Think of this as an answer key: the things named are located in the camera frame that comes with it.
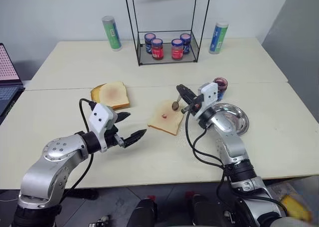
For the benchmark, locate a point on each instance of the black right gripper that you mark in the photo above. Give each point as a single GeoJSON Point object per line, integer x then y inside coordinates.
{"type": "Point", "coordinates": [195, 104]}

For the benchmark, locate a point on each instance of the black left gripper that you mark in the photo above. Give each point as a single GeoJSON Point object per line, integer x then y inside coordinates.
{"type": "Point", "coordinates": [111, 136]}

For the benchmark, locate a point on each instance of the metal spoon with jam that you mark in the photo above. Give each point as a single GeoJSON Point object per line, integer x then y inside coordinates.
{"type": "Point", "coordinates": [175, 106]}

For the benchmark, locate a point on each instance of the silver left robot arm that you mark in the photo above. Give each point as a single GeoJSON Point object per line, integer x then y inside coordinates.
{"type": "Point", "coordinates": [49, 167]}

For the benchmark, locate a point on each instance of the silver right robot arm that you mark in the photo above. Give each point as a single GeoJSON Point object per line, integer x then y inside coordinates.
{"type": "Point", "coordinates": [229, 134]}

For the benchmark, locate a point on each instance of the white bread slice with jam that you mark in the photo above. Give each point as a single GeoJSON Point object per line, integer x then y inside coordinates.
{"type": "Point", "coordinates": [167, 124]}

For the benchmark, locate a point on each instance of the toasted bread slice pink stain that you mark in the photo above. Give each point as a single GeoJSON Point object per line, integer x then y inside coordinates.
{"type": "Point", "coordinates": [114, 94]}

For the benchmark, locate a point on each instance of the open glass jam jar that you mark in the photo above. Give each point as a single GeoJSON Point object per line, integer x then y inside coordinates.
{"type": "Point", "coordinates": [221, 85]}

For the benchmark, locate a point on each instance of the yellow-brown bread slice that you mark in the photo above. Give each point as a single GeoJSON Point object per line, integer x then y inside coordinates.
{"type": "Point", "coordinates": [95, 93]}

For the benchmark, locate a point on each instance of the red label jam jar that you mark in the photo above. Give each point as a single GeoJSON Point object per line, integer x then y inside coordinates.
{"type": "Point", "coordinates": [177, 50]}
{"type": "Point", "coordinates": [157, 50]}

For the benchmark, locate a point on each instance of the blue label jam jar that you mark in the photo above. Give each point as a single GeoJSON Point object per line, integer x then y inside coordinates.
{"type": "Point", "coordinates": [148, 41]}
{"type": "Point", "coordinates": [186, 43]}

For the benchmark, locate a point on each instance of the round stainless steel plate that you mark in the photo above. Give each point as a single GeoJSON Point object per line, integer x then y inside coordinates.
{"type": "Point", "coordinates": [235, 116]}

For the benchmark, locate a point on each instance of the blue green label cylinder can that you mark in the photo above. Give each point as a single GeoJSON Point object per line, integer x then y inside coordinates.
{"type": "Point", "coordinates": [218, 38]}

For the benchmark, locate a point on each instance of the dark rounded shape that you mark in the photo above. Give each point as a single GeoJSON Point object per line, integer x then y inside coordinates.
{"type": "Point", "coordinates": [207, 212]}
{"type": "Point", "coordinates": [143, 213]}

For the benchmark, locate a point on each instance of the laptop with pink screen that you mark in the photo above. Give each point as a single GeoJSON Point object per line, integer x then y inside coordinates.
{"type": "Point", "coordinates": [7, 69]}

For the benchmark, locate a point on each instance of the yellow object on floor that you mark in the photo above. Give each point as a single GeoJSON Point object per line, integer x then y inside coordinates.
{"type": "Point", "coordinates": [296, 208]}

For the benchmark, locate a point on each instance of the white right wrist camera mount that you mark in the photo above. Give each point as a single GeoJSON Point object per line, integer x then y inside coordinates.
{"type": "Point", "coordinates": [209, 94]}

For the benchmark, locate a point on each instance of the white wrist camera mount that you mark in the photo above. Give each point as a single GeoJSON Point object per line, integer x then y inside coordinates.
{"type": "Point", "coordinates": [209, 94]}
{"type": "Point", "coordinates": [99, 117]}

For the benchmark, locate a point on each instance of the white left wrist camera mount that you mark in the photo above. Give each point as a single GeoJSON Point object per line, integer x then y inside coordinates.
{"type": "Point", "coordinates": [99, 117]}

